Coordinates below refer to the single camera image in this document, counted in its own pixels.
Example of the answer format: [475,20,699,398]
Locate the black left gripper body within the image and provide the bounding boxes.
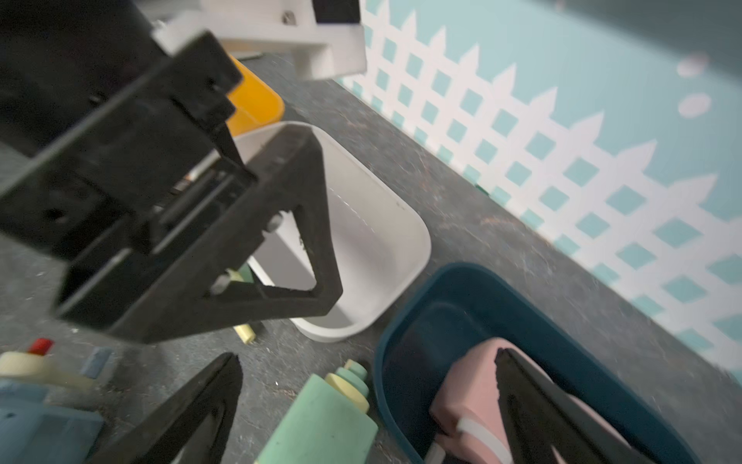
[1,1,251,261]

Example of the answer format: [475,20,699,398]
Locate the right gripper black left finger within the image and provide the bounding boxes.
[88,352,243,463]

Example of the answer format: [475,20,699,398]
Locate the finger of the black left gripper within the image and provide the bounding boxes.
[53,126,343,344]

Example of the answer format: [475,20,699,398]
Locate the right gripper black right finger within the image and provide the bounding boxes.
[496,349,650,463]

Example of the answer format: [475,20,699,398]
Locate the pink sharpener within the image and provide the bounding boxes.
[424,338,633,463]

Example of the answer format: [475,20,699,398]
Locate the yellow plastic storage tub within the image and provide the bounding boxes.
[227,57,285,136]

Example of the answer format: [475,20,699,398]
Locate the dark teal storage tub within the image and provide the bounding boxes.
[373,262,699,463]

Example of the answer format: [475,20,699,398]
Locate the white plastic storage tub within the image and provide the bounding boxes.
[235,122,432,343]

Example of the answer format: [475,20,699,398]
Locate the green sharpener near tubs left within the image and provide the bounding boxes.
[225,265,257,345]

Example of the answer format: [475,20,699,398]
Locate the green sharpener tubs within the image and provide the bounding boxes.
[255,360,379,464]
[225,265,257,345]

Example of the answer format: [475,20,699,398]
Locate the blue sharpener centre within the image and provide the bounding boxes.
[0,337,117,464]

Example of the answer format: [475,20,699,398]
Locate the green sharpener near tubs right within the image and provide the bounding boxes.
[255,360,379,464]

